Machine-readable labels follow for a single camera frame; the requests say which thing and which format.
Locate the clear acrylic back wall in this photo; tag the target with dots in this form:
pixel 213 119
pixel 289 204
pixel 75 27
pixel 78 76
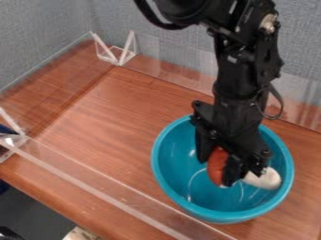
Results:
pixel 190 67

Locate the blue plastic bowl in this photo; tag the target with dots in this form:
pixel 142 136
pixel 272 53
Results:
pixel 184 179

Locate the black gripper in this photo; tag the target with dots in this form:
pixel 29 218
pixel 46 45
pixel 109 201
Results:
pixel 228 124

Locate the red white toy mushroom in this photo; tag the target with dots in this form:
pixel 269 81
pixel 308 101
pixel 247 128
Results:
pixel 269 180

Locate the clear acrylic left bracket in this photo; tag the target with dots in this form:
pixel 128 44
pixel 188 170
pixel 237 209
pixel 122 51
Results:
pixel 10 134

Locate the clear acrylic front wall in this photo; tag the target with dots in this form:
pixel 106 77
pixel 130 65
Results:
pixel 100 202

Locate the clear acrylic wall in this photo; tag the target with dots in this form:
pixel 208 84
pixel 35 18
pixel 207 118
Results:
pixel 100 202
pixel 23 56
pixel 190 67

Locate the clear acrylic corner bracket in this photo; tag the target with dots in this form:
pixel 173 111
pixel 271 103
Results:
pixel 113 54

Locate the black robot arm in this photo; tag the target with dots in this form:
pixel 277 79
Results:
pixel 244 27

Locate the clear acrylic left wall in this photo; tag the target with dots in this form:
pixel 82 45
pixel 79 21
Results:
pixel 23 56

